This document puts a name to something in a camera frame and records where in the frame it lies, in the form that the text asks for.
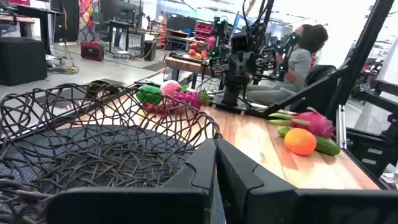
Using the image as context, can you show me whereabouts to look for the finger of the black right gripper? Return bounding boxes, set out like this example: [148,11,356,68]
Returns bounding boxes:
[256,48,278,75]
[208,56,231,77]

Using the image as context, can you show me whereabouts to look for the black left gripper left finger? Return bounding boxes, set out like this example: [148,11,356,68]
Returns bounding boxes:
[45,138,216,224]

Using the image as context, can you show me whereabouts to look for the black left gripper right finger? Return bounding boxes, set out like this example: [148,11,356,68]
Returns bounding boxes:
[216,138,398,224]

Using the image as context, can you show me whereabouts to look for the magenta grapes with green leaf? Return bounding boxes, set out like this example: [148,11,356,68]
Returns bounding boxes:
[172,88,213,110]

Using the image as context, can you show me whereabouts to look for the pink peach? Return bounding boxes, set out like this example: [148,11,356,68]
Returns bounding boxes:
[159,80,182,98]

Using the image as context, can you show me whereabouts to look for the orange fruit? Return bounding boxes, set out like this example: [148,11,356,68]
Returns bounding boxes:
[284,128,318,157]

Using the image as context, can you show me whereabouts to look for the green lime fruit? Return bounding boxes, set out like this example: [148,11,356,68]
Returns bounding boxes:
[136,85,164,105]

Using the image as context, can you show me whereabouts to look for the green cucumber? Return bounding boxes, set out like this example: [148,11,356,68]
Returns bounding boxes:
[277,128,341,156]

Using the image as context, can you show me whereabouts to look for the pink dragon fruit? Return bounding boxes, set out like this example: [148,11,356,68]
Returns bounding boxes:
[268,107,335,140]

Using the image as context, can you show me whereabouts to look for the person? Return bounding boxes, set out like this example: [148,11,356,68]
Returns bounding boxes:
[244,24,329,106]

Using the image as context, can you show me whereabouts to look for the background wooden table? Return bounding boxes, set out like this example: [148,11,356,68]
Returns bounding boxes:
[164,51,214,82]

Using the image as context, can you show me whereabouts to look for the red storage bins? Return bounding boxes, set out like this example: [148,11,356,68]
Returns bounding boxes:
[193,23,215,42]

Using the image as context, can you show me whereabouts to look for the black office chair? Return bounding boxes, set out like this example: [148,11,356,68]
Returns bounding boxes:
[290,64,339,113]

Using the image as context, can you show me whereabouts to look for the black drawer unit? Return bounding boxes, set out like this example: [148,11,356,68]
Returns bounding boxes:
[344,126,398,179]

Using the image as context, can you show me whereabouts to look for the red tool bag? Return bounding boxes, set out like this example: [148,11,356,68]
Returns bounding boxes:
[80,42,105,62]

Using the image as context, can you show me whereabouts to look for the black cabinet box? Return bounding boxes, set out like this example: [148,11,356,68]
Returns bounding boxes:
[0,37,48,87]

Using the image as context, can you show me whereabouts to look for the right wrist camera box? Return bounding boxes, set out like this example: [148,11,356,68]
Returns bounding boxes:
[230,32,250,53]

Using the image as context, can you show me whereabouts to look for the black metal table frame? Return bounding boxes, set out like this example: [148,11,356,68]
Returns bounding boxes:
[261,0,398,190]

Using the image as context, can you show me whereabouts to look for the silver aluminium bracket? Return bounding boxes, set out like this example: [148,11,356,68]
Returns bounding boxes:
[335,104,348,151]

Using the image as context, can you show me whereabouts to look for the dark woven wire basket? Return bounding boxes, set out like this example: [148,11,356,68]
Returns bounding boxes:
[0,82,223,224]

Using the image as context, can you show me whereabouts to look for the colourful wall hanging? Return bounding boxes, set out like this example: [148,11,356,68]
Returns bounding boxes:
[77,0,101,44]

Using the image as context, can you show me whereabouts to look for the yellow floor cable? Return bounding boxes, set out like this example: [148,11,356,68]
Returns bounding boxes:
[46,6,80,75]

